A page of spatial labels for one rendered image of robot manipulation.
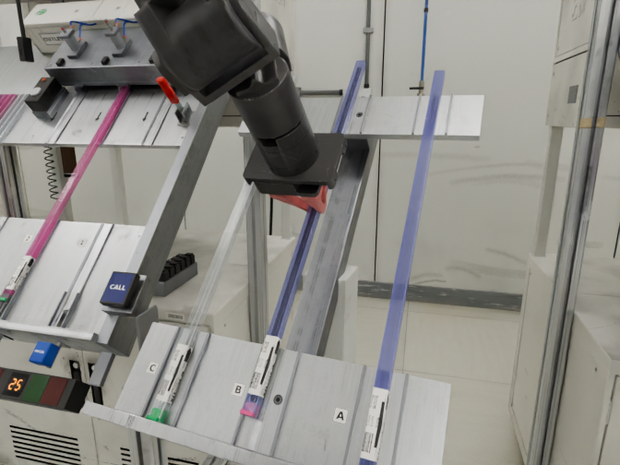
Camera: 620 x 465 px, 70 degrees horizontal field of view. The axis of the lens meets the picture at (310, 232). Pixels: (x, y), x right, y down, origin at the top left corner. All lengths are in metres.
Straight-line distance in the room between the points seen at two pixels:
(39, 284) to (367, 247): 1.98
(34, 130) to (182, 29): 0.77
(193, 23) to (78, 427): 1.15
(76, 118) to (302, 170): 0.70
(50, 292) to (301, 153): 0.51
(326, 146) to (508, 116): 2.04
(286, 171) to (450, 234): 2.11
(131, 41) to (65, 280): 0.53
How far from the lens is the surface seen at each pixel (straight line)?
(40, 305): 0.81
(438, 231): 2.51
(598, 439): 1.03
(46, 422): 1.42
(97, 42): 1.14
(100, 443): 1.35
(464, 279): 2.60
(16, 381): 0.79
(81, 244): 0.83
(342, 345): 0.60
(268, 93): 0.39
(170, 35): 0.37
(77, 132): 1.03
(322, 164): 0.45
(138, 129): 0.95
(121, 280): 0.69
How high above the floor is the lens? 1.03
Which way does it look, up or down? 15 degrees down
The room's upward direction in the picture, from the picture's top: straight up
